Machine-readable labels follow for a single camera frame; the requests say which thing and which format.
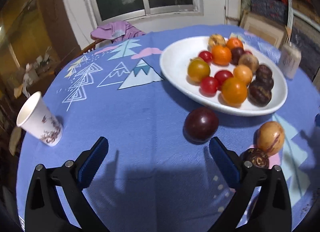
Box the red tomato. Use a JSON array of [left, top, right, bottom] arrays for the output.
[[199, 77, 220, 96], [198, 51, 213, 64], [214, 70, 234, 85]]

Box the framed picture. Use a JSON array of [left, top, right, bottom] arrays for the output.
[[239, 10, 292, 48]]

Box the crumpled white paper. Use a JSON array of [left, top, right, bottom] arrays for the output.
[[14, 62, 40, 99]]

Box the dark red plum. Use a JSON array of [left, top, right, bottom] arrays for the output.
[[184, 107, 220, 143], [230, 47, 245, 65]]

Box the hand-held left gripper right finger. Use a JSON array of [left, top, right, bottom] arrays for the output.
[[209, 136, 293, 232]]

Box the purple cloth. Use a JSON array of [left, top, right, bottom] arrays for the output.
[[90, 21, 147, 43]]

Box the wooden glass cabinet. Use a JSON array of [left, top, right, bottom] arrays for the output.
[[0, 0, 83, 90]]

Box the white plate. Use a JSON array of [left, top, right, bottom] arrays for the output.
[[159, 36, 288, 117]]

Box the dark purple mangosteen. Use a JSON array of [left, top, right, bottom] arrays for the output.
[[241, 148, 270, 170], [248, 80, 272, 108], [255, 64, 273, 81], [260, 78, 275, 90]]

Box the white drink can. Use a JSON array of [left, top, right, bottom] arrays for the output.
[[278, 42, 302, 80]]

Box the blue printed tablecloth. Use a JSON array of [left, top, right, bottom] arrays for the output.
[[15, 24, 320, 232]]

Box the yellow orange tomato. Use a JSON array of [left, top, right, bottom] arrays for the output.
[[187, 60, 211, 83]]

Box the wooden chair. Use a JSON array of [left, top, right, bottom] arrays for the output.
[[54, 38, 108, 73]]

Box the tan round fruit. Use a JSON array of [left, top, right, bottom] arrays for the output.
[[238, 54, 260, 72], [209, 34, 226, 47]]

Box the white paper cup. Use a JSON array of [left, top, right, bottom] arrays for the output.
[[16, 91, 63, 147]]

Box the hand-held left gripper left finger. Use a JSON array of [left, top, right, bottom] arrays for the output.
[[24, 136, 109, 232]]

